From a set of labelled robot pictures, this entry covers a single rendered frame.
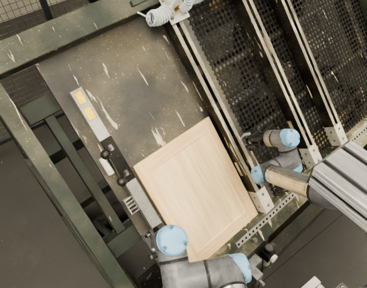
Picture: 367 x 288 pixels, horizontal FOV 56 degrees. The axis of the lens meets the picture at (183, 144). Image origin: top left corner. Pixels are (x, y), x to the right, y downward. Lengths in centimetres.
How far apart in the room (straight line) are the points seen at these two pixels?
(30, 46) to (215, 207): 103
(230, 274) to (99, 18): 102
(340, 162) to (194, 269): 47
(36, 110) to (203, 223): 87
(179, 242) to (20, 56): 84
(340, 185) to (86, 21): 111
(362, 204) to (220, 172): 118
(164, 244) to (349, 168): 48
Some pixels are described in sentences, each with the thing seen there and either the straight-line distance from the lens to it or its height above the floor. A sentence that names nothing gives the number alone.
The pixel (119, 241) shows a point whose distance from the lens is 155.
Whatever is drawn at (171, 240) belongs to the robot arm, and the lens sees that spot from 87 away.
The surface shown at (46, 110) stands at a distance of 145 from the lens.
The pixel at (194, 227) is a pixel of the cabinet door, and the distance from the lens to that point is 162.
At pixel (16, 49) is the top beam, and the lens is 134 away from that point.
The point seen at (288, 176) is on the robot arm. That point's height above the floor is 145.
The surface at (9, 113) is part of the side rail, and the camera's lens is 135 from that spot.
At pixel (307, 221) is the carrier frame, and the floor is 18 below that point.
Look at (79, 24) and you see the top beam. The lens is 140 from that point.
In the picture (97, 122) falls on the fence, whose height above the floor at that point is 152.
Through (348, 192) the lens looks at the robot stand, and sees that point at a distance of 55.
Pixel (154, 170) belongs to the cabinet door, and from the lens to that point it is 150.
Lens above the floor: 245
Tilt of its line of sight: 48 degrees down
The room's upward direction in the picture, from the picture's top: 5 degrees counter-clockwise
